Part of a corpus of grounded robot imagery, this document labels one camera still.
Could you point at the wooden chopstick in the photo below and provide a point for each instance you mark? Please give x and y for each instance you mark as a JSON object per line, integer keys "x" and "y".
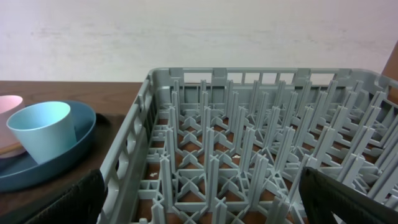
{"x": 10, "y": 148}

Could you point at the grey plastic dishwasher rack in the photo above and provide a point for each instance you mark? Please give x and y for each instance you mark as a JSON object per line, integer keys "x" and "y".
{"x": 227, "y": 145}

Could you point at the light blue plastic cup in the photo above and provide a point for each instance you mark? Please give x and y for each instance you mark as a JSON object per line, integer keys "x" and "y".
{"x": 45, "y": 130}

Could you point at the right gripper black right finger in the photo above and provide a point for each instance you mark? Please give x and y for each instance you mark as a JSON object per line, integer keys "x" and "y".
{"x": 324, "y": 198}

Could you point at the dark blue plate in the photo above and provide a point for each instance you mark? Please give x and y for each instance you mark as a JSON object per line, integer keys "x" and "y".
{"x": 21, "y": 172}

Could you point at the dark brown serving tray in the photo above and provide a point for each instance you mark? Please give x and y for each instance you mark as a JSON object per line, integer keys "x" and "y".
{"x": 107, "y": 126}

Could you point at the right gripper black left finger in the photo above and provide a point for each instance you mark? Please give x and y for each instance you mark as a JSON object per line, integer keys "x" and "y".
{"x": 81, "y": 203}

